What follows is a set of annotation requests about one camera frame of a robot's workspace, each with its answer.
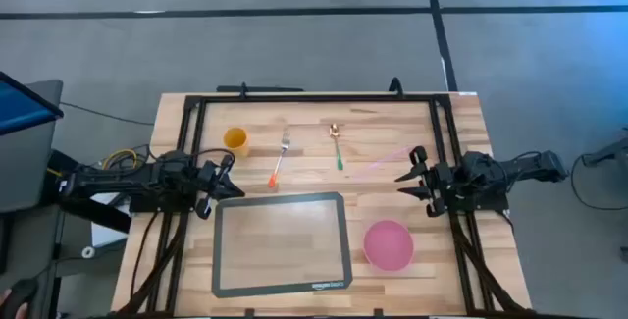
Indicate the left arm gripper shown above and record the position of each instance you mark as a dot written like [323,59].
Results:
[208,181]

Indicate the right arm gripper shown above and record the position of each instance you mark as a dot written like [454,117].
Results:
[446,184]

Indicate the pink plastic bowl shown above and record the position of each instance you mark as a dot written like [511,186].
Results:
[387,245]

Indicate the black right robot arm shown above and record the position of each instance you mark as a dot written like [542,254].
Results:
[515,169]

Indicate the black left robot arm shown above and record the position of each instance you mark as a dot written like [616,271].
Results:
[122,181]

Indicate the yellow plastic cup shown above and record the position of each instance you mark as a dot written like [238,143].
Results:
[235,140]

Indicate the translucent baking mat, dark border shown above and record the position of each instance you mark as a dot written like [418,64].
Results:
[282,245]

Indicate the black loop clamp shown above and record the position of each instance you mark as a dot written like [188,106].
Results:
[391,87]

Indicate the white paper sheet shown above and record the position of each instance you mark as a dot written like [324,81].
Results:
[105,233]

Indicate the black diagonal stand bar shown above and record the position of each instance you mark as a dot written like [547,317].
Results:
[98,216]

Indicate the black table clamp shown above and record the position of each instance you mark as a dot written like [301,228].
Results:
[378,313]
[249,313]

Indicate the white tape roll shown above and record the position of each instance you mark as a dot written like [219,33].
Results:
[84,252]

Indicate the grey stand leg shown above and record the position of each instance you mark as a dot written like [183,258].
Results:
[608,152]

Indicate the blue-screen monitor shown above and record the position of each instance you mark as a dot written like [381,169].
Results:
[29,172]

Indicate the blue computer monitor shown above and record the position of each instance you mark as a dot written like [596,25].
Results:
[19,108]

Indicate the person's hand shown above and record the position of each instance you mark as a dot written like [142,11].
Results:
[22,312]

